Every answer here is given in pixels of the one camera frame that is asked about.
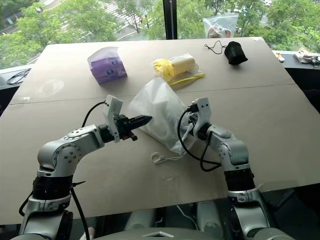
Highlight purple tissue pack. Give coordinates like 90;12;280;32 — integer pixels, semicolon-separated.
87;46;129;86

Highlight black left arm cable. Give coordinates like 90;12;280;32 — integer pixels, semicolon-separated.
81;100;107;128

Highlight clear plastic bag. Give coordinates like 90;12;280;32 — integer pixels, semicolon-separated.
202;14;240;39

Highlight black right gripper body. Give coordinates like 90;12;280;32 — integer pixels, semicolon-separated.
186;109;201;137

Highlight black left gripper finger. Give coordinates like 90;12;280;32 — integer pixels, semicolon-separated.
129;121;151;132
128;114;153;125

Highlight thin white cable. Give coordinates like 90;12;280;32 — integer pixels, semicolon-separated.
175;204;199;229

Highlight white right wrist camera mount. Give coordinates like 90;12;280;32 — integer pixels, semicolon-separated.
191;97;210;141

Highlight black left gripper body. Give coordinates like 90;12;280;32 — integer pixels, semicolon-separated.
113;114;139;142

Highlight beige crumpled cloth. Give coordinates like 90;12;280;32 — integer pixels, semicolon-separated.
293;49;314;65

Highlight black drawstring pouch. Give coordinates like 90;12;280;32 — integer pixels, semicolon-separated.
204;40;249;66

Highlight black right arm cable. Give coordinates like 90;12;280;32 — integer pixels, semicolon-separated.
176;105;221;173

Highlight yellow cloth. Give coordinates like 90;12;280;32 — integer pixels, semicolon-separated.
152;57;175;82

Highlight yellow items in plastic bag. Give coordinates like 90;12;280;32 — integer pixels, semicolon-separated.
150;51;207;88

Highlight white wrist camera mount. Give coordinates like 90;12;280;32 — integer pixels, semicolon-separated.
103;94;124;144
191;97;210;141

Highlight black coiled cable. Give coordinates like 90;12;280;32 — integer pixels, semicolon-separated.
6;68;32;86

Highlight dark window frame post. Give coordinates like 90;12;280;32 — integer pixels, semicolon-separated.
162;0;179;41

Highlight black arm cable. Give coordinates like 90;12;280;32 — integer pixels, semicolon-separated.
176;105;221;173
81;100;107;128

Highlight cream rolled towel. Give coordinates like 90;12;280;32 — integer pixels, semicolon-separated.
169;55;196;76

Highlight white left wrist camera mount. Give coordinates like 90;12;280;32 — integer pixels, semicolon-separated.
103;94;124;144

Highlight white translucent drawstring bag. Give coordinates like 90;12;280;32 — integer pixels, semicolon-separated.
127;77;199;166

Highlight silver robot torso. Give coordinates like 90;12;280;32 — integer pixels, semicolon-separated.
99;225;252;240

